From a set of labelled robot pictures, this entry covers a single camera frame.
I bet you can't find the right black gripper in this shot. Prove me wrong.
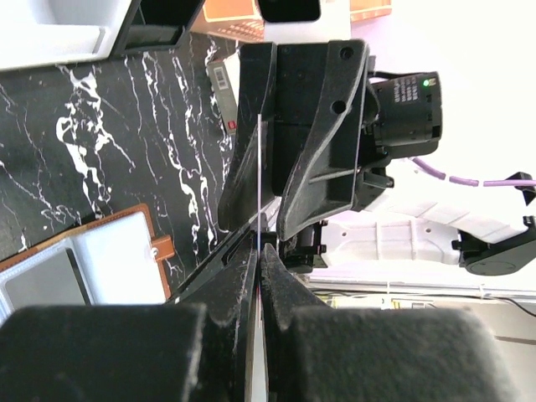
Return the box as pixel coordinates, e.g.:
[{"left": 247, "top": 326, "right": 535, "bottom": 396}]
[{"left": 218, "top": 39, "right": 394, "bottom": 240}]

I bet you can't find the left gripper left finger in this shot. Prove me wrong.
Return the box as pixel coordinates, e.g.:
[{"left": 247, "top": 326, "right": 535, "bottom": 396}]
[{"left": 1, "top": 230, "right": 258, "bottom": 401}]

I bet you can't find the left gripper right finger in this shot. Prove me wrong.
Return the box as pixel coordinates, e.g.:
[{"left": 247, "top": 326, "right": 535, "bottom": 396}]
[{"left": 260, "top": 245, "right": 519, "bottom": 401}]

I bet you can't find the brown leather card holder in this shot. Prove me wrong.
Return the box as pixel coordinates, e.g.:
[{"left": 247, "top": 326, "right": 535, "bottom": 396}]
[{"left": 1, "top": 204, "right": 175, "bottom": 321}]

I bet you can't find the white phone box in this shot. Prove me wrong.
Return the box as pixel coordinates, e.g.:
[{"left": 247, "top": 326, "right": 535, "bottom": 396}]
[{"left": 207, "top": 53, "right": 240, "bottom": 136}]

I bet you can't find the orange mesh file organizer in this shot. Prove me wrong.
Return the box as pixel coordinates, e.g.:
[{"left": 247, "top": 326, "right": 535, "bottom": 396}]
[{"left": 193, "top": 0, "right": 392, "bottom": 44}]

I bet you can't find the white plastic bin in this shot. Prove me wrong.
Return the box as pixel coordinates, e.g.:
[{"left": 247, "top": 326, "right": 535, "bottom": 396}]
[{"left": 1, "top": 0, "right": 134, "bottom": 71}]

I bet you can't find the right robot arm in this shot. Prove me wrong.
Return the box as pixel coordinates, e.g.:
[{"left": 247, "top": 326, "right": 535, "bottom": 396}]
[{"left": 209, "top": 39, "right": 535, "bottom": 276}]

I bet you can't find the aluminium frame rail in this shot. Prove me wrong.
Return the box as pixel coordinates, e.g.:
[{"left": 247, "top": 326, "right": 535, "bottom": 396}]
[{"left": 308, "top": 277, "right": 535, "bottom": 303}]

